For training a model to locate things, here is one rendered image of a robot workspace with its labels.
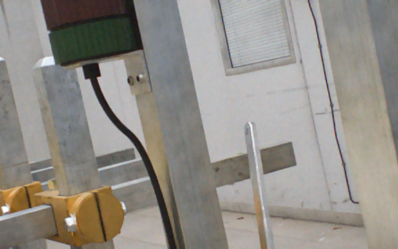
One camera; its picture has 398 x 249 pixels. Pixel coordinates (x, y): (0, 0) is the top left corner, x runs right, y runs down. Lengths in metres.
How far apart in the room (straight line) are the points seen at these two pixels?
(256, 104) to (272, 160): 4.65
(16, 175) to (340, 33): 0.73
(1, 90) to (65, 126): 0.26
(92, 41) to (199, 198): 0.14
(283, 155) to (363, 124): 0.60
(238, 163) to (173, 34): 0.38
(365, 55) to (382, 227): 0.08
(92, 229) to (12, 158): 0.29
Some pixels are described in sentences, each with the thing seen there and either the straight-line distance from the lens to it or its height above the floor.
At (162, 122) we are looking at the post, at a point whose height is 1.03.
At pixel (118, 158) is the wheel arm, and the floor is 0.95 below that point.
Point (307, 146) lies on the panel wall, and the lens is 5.24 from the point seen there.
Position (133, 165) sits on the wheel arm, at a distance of 1.18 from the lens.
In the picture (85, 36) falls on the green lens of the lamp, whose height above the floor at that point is 1.10.
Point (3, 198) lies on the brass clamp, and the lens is 1.08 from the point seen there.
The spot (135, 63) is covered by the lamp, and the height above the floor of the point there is 1.08.
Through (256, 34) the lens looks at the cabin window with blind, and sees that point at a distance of 5.56.
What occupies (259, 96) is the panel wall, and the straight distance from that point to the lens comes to 5.58.
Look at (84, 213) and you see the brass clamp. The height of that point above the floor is 0.95.
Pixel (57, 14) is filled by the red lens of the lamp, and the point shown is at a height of 1.12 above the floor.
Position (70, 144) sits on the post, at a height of 1.02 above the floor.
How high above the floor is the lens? 1.06
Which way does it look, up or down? 3 degrees down
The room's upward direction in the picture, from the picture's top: 12 degrees counter-clockwise
